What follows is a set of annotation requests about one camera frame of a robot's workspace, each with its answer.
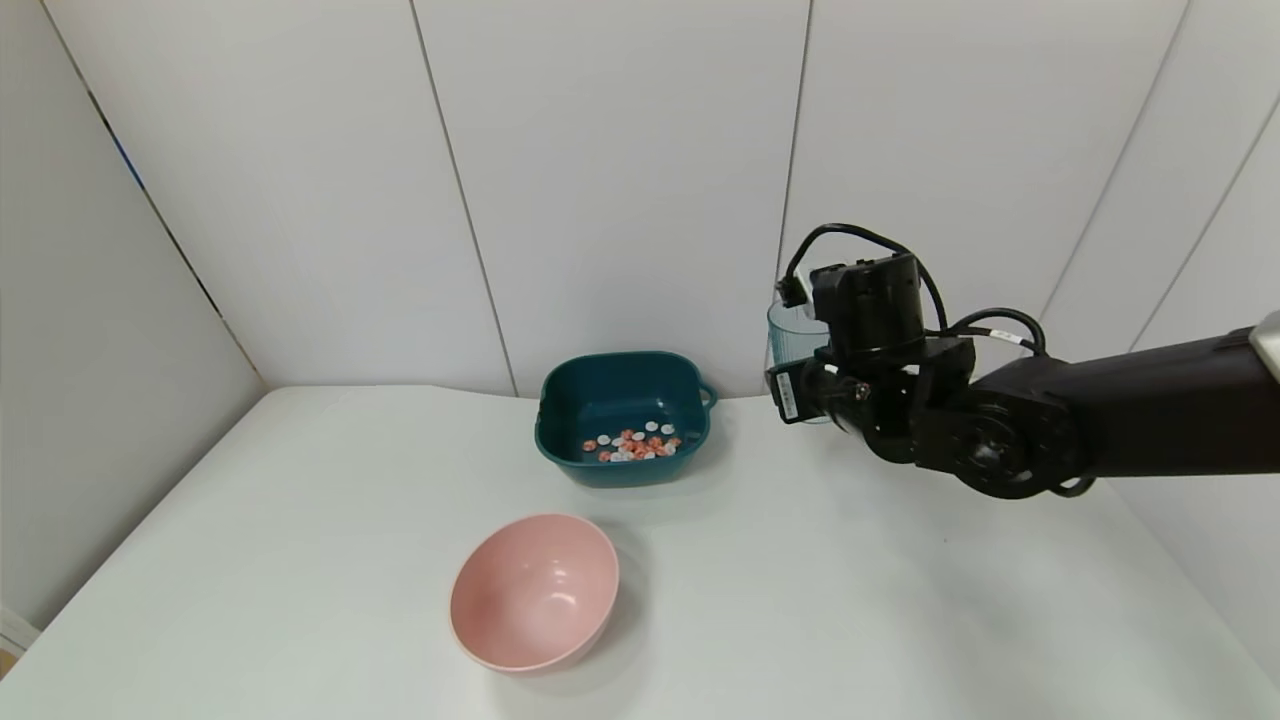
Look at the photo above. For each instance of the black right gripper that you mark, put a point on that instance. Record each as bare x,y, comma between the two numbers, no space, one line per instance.
785,397

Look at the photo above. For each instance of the transparent blue ribbed cup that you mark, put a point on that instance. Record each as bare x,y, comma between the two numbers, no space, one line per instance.
790,335

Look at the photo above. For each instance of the pink and white solid pieces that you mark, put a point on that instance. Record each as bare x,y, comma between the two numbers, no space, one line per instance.
630,448

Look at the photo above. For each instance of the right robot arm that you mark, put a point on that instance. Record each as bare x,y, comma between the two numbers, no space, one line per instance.
1150,410

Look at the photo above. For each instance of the pink round bowl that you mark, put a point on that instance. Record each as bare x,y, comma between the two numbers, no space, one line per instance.
530,595

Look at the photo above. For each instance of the dark teal square basin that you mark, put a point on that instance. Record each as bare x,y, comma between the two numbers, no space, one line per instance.
600,470

